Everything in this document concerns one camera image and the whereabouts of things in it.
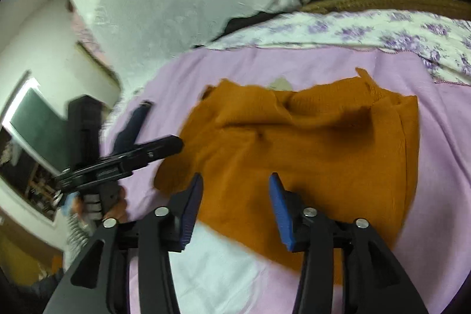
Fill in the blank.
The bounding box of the white framed window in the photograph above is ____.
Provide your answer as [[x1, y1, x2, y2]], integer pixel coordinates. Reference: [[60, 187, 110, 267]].
[[0, 69, 74, 226]]

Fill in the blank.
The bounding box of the orange knit cardigan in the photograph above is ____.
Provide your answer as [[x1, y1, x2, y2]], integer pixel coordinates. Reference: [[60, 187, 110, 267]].
[[154, 67, 420, 276]]

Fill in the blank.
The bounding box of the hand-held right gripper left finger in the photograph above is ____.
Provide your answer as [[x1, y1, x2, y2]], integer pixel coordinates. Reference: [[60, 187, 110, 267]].
[[42, 172, 205, 314]]

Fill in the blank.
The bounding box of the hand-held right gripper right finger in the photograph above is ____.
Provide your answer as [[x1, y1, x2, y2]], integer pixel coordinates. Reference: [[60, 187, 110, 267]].
[[268, 172, 429, 314]]

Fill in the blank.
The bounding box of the wooden cabinet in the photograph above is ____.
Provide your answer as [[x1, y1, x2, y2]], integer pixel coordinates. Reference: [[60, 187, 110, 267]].
[[0, 222, 63, 285]]

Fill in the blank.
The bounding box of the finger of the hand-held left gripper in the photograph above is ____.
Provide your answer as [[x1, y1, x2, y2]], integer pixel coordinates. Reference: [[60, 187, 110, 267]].
[[111, 100, 154, 154], [130, 135, 185, 167]]

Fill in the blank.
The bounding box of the grey cloth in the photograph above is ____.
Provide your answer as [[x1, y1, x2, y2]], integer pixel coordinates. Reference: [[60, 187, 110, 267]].
[[29, 268, 67, 300]]

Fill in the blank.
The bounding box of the person's left hand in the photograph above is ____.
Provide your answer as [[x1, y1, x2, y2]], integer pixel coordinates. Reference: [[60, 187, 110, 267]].
[[104, 187, 129, 222]]

